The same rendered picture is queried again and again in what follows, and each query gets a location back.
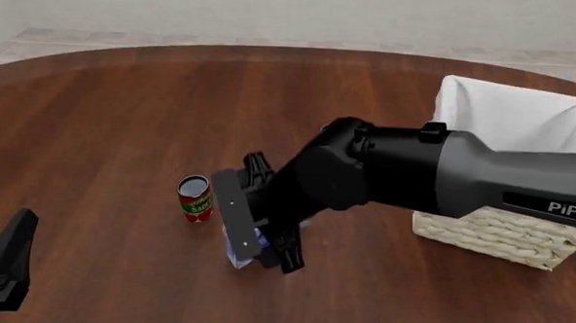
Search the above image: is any blue and white cream cheese box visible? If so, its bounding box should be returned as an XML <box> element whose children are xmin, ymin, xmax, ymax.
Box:
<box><xmin>220</xmin><ymin>215</ymin><xmax>311</xmax><ymax>274</ymax></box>

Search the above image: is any red tomato sauce can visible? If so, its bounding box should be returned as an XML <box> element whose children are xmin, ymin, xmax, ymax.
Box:
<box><xmin>175</xmin><ymin>174</ymin><xmax>216</xmax><ymax>226</ymax></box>

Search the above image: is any white cloth basket liner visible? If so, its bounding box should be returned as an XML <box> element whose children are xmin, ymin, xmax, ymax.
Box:
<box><xmin>434</xmin><ymin>74</ymin><xmax>576</xmax><ymax>158</ymax></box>

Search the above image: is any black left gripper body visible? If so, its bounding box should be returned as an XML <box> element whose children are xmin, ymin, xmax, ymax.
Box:
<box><xmin>0</xmin><ymin>265</ymin><xmax>33</xmax><ymax>314</ymax></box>

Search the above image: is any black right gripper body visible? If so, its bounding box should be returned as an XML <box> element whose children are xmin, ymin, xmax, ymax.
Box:
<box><xmin>235</xmin><ymin>173</ymin><xmax>293</xmax><ymax>270</ymax></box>

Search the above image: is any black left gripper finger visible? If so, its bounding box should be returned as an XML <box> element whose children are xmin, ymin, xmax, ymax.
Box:
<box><xmin>0</xmin><ymin>206</ymin><xmax>41</xmax><ymax>273</ymax></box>

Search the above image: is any pale woven wicker basket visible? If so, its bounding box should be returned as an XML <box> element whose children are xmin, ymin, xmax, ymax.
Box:
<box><xmin>409</xmin><ymin>90</ymin><xmax>576</xmax><ymax>274</ymax></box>

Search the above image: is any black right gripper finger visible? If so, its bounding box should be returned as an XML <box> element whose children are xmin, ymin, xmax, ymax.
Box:
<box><xmin>270</xmin><ymin>221</ymin><xmax>309</xmax><ymax>276</ymax></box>
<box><xmin>240</xmin><ymin>151</ymin><xmax>276</xmax><ymax>192</ymax></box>

